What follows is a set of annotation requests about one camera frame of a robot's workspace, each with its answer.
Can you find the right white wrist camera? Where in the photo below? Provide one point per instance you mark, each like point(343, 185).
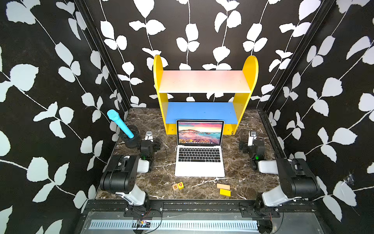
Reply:
point(252, 136)

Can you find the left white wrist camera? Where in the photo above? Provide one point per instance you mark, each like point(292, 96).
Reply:
point(149, 136)

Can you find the small circuit board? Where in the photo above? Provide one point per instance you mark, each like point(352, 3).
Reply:
point(142, 225)

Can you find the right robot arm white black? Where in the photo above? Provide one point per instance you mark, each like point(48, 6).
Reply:
point(295, 177)

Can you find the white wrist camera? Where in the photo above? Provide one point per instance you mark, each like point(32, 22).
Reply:
point(252, 136)
point(149, 136)

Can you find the silver laptop computer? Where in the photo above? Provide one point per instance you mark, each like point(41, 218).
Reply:
point(199, 148)

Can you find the yellow shelf with blue board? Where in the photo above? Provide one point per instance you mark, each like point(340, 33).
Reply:
point(241, 83)

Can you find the black round microphone stand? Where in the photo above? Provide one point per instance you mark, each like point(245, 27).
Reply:
point(132, 137)

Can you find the white slotted cable duct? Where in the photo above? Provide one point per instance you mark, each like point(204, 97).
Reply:
point(198, 225)

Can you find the blue toy microphone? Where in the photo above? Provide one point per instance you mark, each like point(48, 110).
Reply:
point(114, 116)

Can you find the yellow flat block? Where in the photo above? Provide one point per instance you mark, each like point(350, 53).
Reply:
point(225, 192)

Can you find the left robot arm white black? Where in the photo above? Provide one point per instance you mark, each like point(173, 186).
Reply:
point(120, 176)

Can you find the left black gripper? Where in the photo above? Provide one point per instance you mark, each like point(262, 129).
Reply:
point(147, 143)

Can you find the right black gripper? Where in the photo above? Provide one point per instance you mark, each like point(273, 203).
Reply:
point(254, 143)

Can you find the yellow number 6 block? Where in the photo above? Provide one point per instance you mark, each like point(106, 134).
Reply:
point(180, 185)

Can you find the tan wooden flat block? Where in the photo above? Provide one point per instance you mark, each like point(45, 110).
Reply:
point(223, 186)

